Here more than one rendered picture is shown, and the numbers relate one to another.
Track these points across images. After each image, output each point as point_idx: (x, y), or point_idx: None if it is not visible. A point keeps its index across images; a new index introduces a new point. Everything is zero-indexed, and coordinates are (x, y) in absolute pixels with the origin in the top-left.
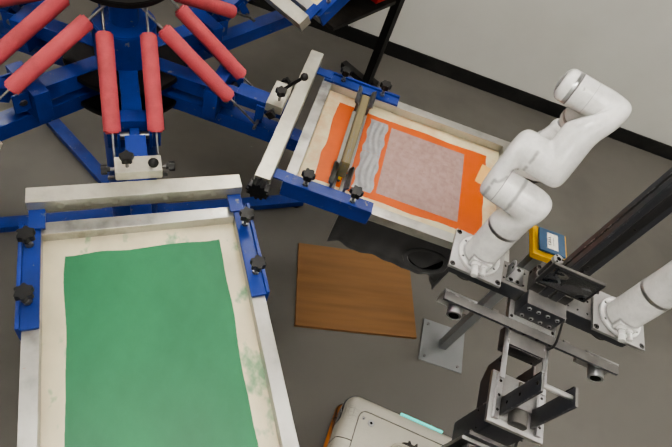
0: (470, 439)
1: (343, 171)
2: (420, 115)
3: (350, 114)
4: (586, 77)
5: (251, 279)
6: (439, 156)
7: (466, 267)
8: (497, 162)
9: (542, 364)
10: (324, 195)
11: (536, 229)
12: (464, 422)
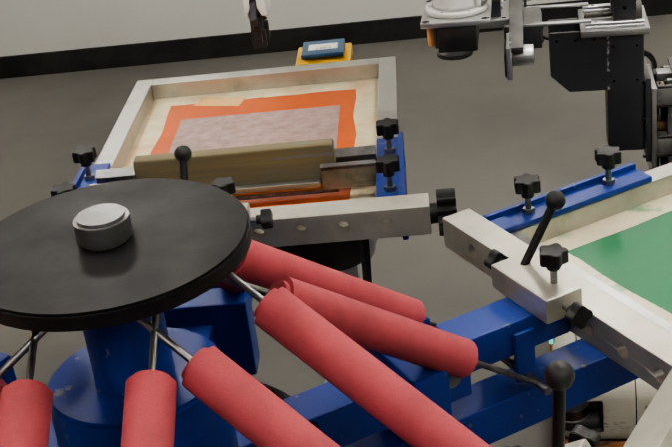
0: (652, 84)
1: (335, 161)
2: (120, 147)
3: None
4: None
5: (625, 182)
6: (202, 135)
7: (484, 10)
8: None
9: (548, 7)
10: (403, 167)
11: (303, 62)
12: (619, 117)
